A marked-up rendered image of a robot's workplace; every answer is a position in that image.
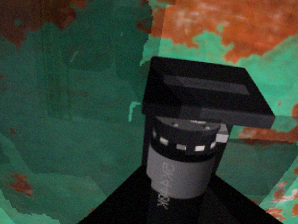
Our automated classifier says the black and silver battery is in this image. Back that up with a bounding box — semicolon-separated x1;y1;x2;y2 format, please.
146;116;221;224

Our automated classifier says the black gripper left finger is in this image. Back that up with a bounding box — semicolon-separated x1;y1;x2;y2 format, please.
77;165;152;224

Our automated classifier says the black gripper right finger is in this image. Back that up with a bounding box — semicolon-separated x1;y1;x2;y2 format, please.
197;172;283;224

